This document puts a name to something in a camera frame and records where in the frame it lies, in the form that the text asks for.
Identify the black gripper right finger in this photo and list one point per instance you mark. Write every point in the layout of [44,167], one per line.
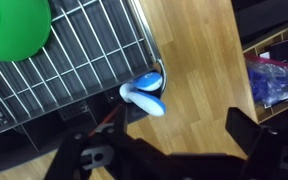
[267,153]

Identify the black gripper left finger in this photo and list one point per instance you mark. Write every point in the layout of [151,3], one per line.
[117,150]

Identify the wooden shelf unit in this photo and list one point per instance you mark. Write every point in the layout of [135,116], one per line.
[250,115]

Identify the blue plastic bag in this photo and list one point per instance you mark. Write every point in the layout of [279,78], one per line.
[270,83]

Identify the dark grey utensil holder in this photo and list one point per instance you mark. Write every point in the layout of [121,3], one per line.
[44,133]

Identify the green plastic bowl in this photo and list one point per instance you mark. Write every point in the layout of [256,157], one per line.
[14,30]

